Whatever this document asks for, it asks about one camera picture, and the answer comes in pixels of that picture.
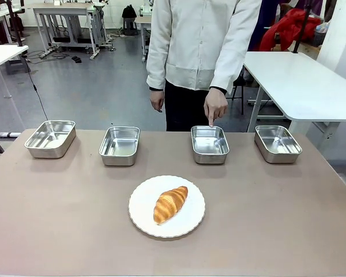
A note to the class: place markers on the black camera stand pole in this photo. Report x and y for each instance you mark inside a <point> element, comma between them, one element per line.
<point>302,26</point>

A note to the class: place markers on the grey workbench with frame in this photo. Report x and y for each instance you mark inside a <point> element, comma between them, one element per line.
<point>66,23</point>

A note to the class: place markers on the white scalloped plate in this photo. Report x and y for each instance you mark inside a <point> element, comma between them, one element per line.
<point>167,206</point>

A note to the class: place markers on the person's right hand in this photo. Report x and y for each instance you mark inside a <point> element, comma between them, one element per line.
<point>157,101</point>

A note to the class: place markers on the white side table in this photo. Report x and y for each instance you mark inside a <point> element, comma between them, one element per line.
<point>302,86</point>

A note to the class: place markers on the golden brown croissant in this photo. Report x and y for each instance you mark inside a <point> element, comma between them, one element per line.
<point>169,204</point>

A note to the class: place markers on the white power strip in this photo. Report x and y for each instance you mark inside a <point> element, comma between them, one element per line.
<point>9,134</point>

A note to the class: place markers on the rectangular stainless steel container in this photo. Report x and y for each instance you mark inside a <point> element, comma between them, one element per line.
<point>277,143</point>
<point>50,139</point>
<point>120,145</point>
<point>209,144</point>

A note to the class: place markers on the white desk with pole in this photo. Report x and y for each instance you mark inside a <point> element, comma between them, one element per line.
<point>3,66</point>

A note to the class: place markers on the red jacket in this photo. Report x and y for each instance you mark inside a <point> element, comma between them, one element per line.
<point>288,29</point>

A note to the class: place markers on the black backpack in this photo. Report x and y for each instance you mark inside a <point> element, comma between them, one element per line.
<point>129,13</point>

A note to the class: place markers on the person's left hand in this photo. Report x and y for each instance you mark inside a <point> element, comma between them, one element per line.
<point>215,105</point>

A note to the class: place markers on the person in cream shirt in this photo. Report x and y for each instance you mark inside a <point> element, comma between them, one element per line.
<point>200,46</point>

